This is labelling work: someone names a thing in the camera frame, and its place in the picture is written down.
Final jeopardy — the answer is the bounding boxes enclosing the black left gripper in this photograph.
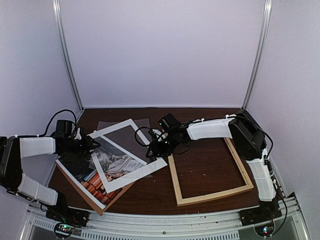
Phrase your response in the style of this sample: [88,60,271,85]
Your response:
[63,133,101,159]

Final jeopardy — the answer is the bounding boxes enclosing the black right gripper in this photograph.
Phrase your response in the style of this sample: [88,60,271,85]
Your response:
[146,132,179,158]

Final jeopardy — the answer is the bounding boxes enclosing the clear acrylic sheet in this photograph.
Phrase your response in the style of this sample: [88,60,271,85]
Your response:
[96,118,154,163]

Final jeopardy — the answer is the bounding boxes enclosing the white mat board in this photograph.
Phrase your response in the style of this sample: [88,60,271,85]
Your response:
[89,119,167,192]

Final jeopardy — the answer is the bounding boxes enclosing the light wooden picture frame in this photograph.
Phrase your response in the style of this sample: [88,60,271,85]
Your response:
[167,138,254,207]

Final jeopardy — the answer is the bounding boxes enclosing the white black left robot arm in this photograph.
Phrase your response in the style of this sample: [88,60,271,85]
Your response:
[0,120,101,222]

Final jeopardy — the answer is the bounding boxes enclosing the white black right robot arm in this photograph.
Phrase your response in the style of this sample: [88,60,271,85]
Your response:
[145,110,279,221]

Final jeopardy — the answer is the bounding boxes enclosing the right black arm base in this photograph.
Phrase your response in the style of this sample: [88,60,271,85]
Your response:
[239,195,282,226]

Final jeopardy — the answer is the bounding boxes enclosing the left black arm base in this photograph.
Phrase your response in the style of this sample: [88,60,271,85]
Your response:
[44,192,89,228]

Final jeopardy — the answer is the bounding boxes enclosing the books photo print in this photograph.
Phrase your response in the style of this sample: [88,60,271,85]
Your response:
[55,157,133,210]

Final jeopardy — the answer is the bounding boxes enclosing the brown backing board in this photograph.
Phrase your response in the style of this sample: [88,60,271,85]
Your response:
[60,170,134,215]

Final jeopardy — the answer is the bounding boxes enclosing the left round circuit board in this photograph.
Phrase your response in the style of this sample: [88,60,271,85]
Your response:
[53,222,75,239]

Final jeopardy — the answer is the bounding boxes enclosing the round circuit board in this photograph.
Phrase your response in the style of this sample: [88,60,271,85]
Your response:
[254,223,275,238]
[53,222,75,239]

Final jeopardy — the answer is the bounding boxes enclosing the right round circuit board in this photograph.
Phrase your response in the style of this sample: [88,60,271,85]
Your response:
[254,223,275,238]

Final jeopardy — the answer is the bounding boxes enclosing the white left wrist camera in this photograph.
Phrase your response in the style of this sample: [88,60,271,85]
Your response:
[74,127,84,140]

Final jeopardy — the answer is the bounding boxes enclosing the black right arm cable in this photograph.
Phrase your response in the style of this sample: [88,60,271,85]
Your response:
[134,126,191,155]

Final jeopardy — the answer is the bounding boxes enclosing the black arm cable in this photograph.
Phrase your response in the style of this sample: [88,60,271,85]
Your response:
[37,110,77,141]
[134,126,191,155]

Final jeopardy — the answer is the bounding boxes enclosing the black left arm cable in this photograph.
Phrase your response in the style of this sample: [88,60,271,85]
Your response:
[37,110,77,141]

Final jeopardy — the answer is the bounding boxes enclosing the left aluminium corner post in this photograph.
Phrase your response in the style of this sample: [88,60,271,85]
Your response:
[52,0,84,111]

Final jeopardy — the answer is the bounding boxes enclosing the aluminium corner post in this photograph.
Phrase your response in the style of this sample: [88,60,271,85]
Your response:
[241,0,273,109]
[52,0,84,111]

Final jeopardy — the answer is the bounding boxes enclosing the aluminium front rail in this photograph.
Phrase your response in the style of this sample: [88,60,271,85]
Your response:
[19,197,311,240]

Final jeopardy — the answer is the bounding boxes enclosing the right aluminium corner post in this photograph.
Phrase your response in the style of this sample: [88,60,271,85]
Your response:
[241,0,273,109]

